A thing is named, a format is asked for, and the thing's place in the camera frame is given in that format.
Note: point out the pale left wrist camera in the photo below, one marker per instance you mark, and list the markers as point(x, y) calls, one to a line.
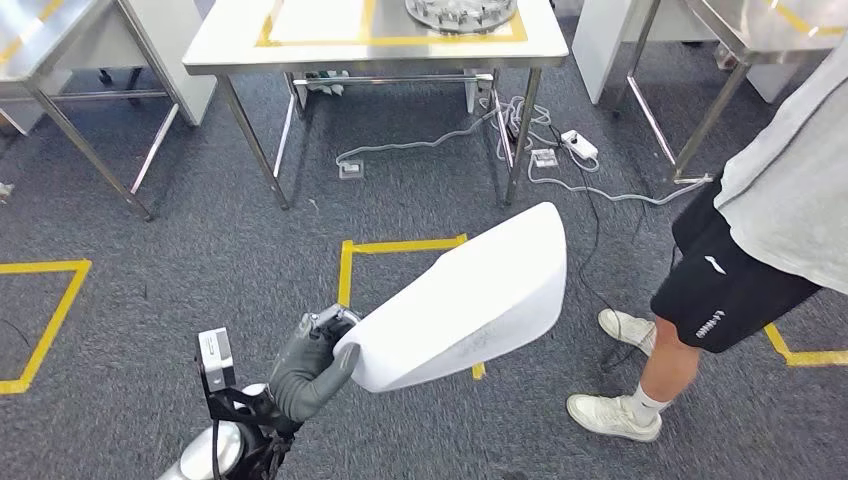
point(216, 358)

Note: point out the white desk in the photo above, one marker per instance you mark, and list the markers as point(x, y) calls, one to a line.
point(179, 66)
point(603, 46)
point(765, 79)

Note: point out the person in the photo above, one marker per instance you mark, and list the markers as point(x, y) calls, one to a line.
point(782, 185)

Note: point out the yellow floor tape square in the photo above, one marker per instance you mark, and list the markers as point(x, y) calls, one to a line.
point(60, 311)
point(344, 278)
point(808, 358)

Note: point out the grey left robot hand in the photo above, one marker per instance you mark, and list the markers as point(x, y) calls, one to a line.
point(308, 378)

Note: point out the yellow bench tape outline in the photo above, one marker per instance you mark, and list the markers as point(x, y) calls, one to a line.
point(397, 41)
point(13, 46)
point(795, 20)

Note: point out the floor socket box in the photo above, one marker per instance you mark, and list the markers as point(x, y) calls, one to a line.
point(5, 191)
point(544, 158)
point(351, 169)

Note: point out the silver wheel cover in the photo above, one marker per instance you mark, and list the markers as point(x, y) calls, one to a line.
point(457, 13)

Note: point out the steel workbench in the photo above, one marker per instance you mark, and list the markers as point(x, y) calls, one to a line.
point(40, 40)
point(762, 33)
point(225, 40)

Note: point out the white curved plastic part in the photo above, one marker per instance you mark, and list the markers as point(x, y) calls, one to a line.
point(477, 298)

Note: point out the white power strip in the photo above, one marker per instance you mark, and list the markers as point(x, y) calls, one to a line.
point(580, 144)

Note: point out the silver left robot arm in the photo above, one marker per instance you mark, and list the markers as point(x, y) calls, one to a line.
point(212, 454)

